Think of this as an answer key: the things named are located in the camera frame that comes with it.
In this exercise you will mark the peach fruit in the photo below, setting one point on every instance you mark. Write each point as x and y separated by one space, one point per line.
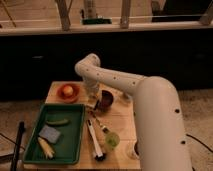
67 91

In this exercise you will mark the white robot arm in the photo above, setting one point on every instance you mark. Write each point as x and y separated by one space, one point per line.
160 130

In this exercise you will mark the blue folded cloth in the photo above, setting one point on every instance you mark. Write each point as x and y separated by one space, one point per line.
126 97

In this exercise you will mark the blue sponge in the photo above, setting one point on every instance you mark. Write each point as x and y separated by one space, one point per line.
49 133

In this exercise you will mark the white cup with dark contents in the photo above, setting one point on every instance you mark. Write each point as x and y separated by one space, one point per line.
135 152

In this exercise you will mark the wooden black-felt eraser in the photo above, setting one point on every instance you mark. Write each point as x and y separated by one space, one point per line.
92 103

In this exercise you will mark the purple bowl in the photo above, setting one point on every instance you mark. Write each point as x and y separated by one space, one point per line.
105 101

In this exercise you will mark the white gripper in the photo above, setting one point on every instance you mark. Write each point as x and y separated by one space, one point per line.
91 88

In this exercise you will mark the yellow corn cob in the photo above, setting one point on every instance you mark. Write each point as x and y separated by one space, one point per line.
47 149

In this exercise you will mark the orange bowl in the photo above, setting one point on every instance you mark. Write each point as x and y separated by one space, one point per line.
70 99

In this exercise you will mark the green plastic tray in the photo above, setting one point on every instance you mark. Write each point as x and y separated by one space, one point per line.
61 126

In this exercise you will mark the green-headed spoon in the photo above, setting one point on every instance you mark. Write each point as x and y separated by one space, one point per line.
112 139

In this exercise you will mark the black pole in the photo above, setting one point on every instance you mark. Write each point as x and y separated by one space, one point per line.
21 129

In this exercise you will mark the green cucumber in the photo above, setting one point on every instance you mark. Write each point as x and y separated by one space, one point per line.
58 122

